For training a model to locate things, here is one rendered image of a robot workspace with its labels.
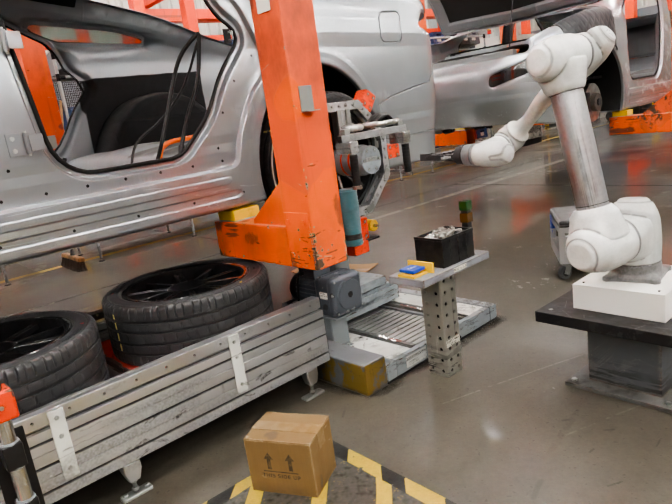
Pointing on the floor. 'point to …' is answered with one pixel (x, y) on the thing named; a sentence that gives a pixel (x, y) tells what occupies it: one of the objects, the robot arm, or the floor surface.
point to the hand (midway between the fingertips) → (427, 157)
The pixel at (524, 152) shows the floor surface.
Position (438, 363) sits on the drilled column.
